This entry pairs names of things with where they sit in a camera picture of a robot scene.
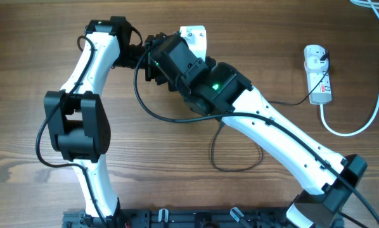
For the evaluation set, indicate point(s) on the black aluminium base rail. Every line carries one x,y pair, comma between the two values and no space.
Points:
261,217

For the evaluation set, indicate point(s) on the white power strip socket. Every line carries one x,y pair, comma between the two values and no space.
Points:
316,64

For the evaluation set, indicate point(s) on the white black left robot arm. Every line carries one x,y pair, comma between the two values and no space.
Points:
77,122

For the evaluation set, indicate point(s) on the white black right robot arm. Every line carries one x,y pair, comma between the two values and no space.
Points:
327,178

